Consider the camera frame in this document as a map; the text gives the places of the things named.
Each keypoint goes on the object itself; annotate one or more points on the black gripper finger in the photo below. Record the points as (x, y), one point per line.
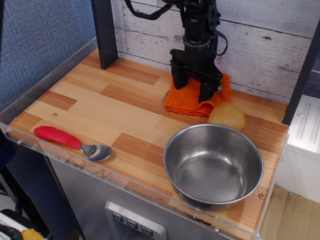
(180, 78)
(205, 92)

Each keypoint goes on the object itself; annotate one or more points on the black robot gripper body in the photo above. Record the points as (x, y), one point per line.
(198, 63)

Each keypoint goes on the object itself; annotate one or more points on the orange cloth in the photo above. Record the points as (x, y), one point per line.
(186, 100)

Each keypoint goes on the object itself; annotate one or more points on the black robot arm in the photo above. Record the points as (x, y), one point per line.
(199, 20)

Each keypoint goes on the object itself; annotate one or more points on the stainless steel pot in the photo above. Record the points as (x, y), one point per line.
(213, 166)

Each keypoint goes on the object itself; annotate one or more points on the white side cabinet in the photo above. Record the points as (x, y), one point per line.
(299, 167)

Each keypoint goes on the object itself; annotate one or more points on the silver button control panel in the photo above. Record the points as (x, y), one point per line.
(118, 214)

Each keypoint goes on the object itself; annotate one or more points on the clear acrylic front guard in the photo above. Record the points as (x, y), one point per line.
(147, 179)

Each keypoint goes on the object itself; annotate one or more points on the yellow object bottom left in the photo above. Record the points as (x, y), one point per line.
(31, 234)

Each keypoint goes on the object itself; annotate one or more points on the dark left vertical post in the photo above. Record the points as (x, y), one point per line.
(105, 32)

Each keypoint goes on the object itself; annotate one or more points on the dark vertical post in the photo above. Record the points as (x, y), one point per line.
(105, 32)
(303, 77)

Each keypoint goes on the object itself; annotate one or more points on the dark right vertical post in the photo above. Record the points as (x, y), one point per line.
(303, 77)

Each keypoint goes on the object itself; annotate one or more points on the red handled metal spoon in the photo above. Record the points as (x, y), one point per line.
(94, 152)

